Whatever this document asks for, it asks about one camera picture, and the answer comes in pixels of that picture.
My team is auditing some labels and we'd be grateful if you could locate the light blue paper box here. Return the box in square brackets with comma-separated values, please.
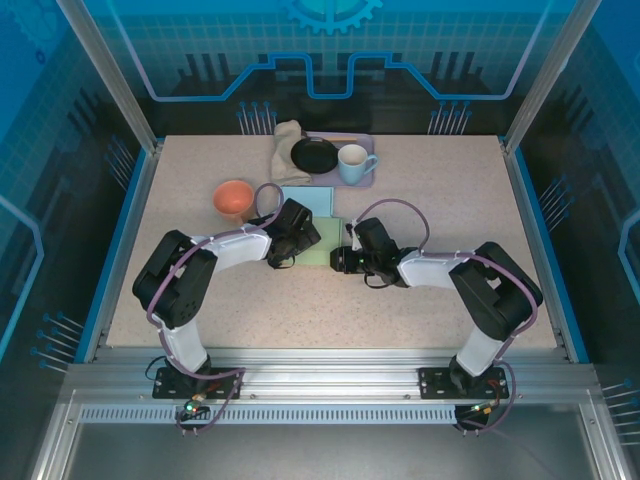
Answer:
[282, 185, 335, 219]

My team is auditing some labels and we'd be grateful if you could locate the light green paper box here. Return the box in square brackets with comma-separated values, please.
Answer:
[292, 215, 345, 268]

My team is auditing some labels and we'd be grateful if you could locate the beige cloth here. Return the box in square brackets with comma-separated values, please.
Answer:
[269, 119, 314, 192]

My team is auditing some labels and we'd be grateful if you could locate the orange cup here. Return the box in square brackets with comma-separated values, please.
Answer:
[212, 179, 257, 226]

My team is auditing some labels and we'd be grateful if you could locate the black plate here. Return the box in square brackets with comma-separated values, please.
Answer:
[290, 137, 339, 175]

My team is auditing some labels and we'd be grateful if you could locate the light blue mug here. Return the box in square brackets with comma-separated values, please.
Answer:
[337, 143, 380, 186]

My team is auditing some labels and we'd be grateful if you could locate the purple tray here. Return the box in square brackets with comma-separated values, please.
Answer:
[299, 130, 376, 189]

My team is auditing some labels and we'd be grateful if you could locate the aluminium front beam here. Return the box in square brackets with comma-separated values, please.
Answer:
[64, 347, 599, 401]

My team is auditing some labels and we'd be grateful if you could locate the grey metal base panel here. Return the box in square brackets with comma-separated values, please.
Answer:
[29, 389, 626, 480]

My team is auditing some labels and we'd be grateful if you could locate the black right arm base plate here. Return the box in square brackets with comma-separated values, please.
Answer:
[417, 367, 510, 400]

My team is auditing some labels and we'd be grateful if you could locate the aluminium side rail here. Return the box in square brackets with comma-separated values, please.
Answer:
[502, 142, 574, 364]
[82, 139, 164, 364]

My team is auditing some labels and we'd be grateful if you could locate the slotted cable duct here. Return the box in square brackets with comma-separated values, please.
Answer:
[78, 405, 459, 425]

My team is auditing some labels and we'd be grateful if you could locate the cable connector with light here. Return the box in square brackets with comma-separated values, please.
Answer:
[174, 394, 211, 422]
[457, 399, 501, 424]

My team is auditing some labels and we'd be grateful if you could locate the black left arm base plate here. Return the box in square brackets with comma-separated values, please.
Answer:
[152, 366, 245, 400]

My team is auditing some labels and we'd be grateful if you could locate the aluminium corner post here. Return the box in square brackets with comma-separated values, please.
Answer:
[54, 0, 164, 154]
[502, 0, 604, 154]

